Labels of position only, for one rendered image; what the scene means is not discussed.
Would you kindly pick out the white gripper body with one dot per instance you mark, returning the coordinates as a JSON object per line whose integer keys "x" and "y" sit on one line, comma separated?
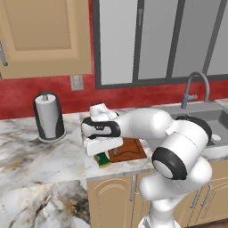
{"x": 102, "y": 145}

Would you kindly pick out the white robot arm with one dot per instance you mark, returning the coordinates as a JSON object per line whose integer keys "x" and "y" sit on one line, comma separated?
{"x": 166, "y": 139}

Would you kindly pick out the green and yellow sponge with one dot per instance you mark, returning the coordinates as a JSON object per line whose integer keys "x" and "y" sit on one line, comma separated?
{"x": 103, "y": 159}

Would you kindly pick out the brown wooden cutting board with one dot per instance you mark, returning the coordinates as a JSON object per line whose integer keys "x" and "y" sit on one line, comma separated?
{"x": 130, "y": 150}

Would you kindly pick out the beige base cupboard door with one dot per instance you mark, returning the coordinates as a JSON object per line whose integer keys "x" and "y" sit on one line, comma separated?
{"x": 110, "y": 201}
{"x": 184, "y": 212}
{"x": 212, "y": 194}

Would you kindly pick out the paper towel roll in holder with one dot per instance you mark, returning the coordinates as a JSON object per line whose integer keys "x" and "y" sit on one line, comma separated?
{"x": 48, "y": 116}

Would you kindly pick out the grey sink basin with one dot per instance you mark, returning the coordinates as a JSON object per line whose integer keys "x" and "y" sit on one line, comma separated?
{"x": 207, "y": 124}

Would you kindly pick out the grey curved tap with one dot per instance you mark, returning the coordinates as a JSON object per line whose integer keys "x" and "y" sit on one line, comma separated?
{"x": 193, "y": 89}

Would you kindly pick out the grey framed window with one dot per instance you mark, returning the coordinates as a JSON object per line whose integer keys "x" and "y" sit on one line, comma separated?
{"x": 160, "y": 41}

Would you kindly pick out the grey wall socket plate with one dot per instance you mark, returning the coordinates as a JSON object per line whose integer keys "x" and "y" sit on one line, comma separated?
{"x": 77, "y": 82}

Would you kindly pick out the beige wall cupboard door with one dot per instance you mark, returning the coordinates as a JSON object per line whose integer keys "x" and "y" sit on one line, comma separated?
{"x": 44, "y": 37}

